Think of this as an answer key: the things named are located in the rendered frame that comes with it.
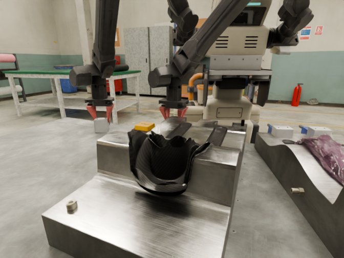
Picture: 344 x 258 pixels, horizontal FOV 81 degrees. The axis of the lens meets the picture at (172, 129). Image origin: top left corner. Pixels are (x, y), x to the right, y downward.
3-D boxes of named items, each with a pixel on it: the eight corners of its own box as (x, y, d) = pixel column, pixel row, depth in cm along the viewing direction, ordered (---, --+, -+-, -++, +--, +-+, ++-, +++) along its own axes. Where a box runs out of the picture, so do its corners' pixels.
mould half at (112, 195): (171, 138, 75) (171, 103, 71) (243, 149, 66) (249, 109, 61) (48, 244, 32) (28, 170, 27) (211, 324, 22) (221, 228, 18)
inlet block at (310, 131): (291, 132, 74) (293, 118, 72) (305, 132, 73) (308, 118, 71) (310, 146, 61) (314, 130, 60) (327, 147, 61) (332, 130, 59)
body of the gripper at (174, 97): (183, 107, 72) (184, 86, 69) (157, 105, 75) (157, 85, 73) (189, 104, 77) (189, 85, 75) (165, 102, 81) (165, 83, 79)
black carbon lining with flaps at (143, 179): (180, 127, 66) (181, 99, 63) (231, 134, 60) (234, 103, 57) (112, 185, 35) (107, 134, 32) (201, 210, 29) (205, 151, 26)
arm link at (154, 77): (197, 69, 66) (185, 50, 69) (171, 70, 59) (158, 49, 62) (179, 92, 75) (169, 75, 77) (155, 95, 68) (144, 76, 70)
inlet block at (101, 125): (102, 123, 93) (101, 112, 92) (113, 123, 94) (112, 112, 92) (94, 132, 81) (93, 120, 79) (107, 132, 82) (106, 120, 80)
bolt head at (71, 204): (72, 202, 32) (71, 197, 32) (80, 205, 32) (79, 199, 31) (63, 209, 31) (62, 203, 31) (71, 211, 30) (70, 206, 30)
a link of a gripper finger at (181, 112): (182, 129, 74) (183, 104, 71) (164, 126, 77) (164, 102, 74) (188, 124, 80) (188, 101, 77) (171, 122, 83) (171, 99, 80)
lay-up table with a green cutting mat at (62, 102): (56, 105, 512) (48, 63, 480) (143, 111, 450) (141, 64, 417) (12, 116, 410) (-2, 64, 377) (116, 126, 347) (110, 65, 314)
